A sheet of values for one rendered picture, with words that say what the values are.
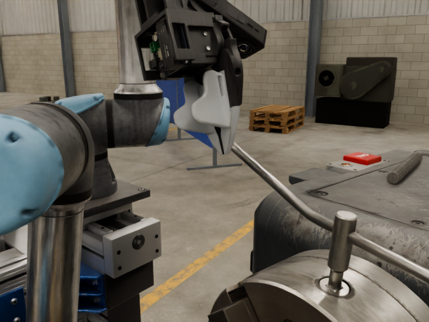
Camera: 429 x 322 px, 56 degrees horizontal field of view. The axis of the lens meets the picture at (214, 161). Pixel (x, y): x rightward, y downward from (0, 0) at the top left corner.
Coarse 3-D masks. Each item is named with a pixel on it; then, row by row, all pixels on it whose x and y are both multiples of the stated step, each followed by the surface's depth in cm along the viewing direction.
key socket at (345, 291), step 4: (320, 280) 45; (324, 280) 45; (320, 284) 44; (324, 284) 44; (344, 284) 44; (324, 288) 43; (328, 288) 43; (344, 288) 44; (348, 288) 44; (328, 292) 43; (332, 292) 43; (336, 292) 43; (340, 292) 43; (344, 292) 43; (348, 292) 43
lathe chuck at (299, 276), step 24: (288, 264) 50; (312, 264) 48; (264, 288) 46; (288, 288) 43; (312, 288) 43; (360, 288) 44; (264, 312) 47; (288, 312) 44; (312, 312) 41; (336, 312) 40; (360, 312) 40; (384, 312) 41; (408, 312) 42
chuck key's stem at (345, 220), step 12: (336, 216) 41; (348, 216) 41; (336, 228) 41; (348, 228) 40; (336, 240) 41; (336, 252) 42; (348, 252) 41; (336, 264) 42; (348, 264) 42; (336, 276) 43; (336, 288) 43
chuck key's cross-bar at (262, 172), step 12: (240, 156) 54; (252, 168) 52; (264, 168) 51; (264, 180) 50; (276, 180) 49; (288, 192) 47; (300, 204) 46; (312, 216) 44; (324, 228) 43; (348, 240) 41; (360, 240) 40; (372, 252) 38; (384, 252) 38; (396, 264) 36; (408, 264) 36; (420, 276) 35
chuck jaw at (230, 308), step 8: (240, 288) 50; (232, 296) 51; (240, 296) 50; (232, 304) 47; (240, 304) 47; (248, 304) 48; (216, 312) 47; (224, 312) 46; (232, 312) 46; (240, 312) 47; (248, 312) 48; (216, 320) 47; (224, 320) 46; (232, 320) 46; (240, 320) 46; (248, 320) 47; (256, 320) 47
